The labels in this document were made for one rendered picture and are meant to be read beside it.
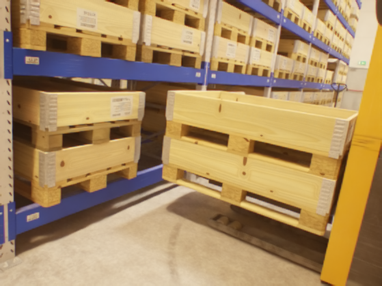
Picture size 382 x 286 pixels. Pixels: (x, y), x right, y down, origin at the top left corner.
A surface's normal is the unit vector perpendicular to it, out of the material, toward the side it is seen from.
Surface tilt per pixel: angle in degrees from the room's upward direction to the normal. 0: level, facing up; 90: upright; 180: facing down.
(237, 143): 90
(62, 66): 90
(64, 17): 90
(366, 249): 90
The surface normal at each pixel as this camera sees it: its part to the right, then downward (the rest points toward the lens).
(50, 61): 0.82, 0.21
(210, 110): -0.55, 0.12
